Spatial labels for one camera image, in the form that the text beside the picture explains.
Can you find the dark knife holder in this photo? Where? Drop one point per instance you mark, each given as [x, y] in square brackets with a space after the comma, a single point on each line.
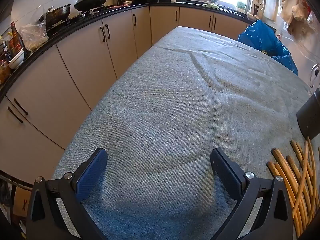
[255, 10]

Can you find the white ceramic bowl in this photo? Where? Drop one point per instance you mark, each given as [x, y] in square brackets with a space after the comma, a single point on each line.
[17, 60]

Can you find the pile of wooden chopsticks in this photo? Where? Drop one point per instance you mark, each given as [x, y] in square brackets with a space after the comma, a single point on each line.
[287, 180]

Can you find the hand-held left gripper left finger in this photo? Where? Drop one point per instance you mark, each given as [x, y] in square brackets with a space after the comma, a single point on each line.
[92, 173]

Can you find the white cutting board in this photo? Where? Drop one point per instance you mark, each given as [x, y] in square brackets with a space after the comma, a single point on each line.
[270, 7]

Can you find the black cylindrical utensil holder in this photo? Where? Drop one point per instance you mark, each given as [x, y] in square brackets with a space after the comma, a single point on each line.
[310, 120]

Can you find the dark sauce bottle red label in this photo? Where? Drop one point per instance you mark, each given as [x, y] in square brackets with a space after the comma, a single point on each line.
[16, 40]

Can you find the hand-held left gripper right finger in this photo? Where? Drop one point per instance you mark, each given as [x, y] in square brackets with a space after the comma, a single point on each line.
[225, 173]

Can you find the black kitchen countertop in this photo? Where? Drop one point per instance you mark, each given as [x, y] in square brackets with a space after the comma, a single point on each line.
[75, 22]

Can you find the green cloth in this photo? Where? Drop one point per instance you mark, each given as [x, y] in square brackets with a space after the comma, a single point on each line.
[211, 5]

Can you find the clear plastic food bag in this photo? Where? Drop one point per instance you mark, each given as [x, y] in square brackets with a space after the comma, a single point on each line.
[33, 37]

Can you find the tan printed plastic bag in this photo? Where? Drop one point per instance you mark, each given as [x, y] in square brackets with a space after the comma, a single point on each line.
[300, 12]

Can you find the grey woven tablecloth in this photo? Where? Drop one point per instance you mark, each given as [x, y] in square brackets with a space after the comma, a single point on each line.
[162, 105]

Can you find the black gas stove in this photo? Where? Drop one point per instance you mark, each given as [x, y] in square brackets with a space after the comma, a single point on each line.
[75, 18]

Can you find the cardboard box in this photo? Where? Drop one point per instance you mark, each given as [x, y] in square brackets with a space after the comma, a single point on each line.
[21, 202]

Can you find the steel cooking pot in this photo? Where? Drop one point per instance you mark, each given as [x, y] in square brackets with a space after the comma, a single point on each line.
[58, 13]

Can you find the beige base cabinets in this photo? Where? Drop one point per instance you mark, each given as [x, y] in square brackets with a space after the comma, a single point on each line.
[82, 55]

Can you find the blue plastic bag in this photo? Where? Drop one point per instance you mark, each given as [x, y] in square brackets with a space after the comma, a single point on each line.
[262, 38]

